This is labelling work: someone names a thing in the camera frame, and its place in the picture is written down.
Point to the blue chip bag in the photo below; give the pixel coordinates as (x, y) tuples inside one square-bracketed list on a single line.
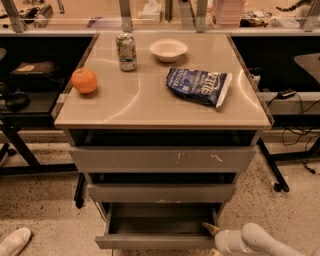
[(203, 87)]

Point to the grey middle drawer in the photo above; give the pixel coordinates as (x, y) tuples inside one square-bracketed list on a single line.
[(162, 193)]

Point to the orange fruit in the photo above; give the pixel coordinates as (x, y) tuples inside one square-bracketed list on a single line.
[(84, 80)]

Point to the black power adapter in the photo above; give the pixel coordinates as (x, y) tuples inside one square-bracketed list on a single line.
[(286, 94)]

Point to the black headphones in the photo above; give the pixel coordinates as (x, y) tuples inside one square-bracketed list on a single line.
[(17, 101)]

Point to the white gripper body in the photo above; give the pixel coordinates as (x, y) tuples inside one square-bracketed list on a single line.
[(222, 240)]

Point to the grey top drawer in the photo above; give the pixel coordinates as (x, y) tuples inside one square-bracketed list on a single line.
[(162, 159)]

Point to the grey drawer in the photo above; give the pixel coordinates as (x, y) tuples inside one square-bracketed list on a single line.
[(157, 226), (162, 159), (162, 193)]

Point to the black box on shelf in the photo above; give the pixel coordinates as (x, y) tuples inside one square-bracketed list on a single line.
[(37, 70)]

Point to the grey bottom drawer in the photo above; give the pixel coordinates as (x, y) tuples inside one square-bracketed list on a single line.
[(157, 226)]

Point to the white tissue box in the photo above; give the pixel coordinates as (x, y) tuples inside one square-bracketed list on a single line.
[(152, 11)]

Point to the white shoe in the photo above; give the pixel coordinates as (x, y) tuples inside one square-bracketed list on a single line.
[(14, 243)]

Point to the grey drawer cabinet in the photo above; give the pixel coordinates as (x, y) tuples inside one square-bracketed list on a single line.
[(137, 109)]

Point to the black table leg frame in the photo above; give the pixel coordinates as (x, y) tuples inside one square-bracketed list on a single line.
[(281, 184)]

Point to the white bowl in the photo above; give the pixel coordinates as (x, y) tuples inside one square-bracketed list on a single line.
[(168, 50)]

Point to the black left desk frame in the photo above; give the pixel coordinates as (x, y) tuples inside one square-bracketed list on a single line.
[(33, 166)]

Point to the green white soda can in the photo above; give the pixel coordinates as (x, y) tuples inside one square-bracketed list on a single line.
[(126, 50)]

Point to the pink plastic container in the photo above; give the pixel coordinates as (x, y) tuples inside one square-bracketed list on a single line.
[(227, 13)]

